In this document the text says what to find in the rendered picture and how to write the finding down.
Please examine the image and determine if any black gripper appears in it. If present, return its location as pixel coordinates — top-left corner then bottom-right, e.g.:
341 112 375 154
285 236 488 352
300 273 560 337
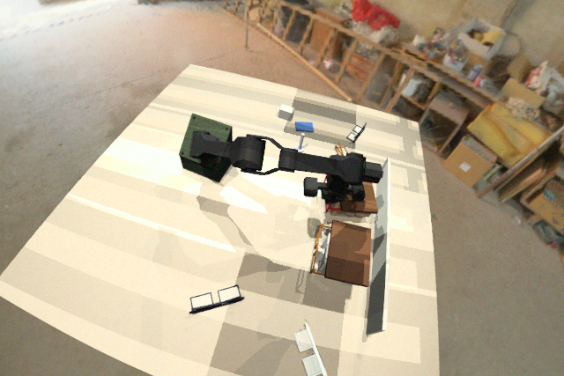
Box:
303 176 366 205

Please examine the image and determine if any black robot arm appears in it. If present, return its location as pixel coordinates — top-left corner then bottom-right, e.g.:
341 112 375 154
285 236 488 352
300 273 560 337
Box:
189 129 383 186

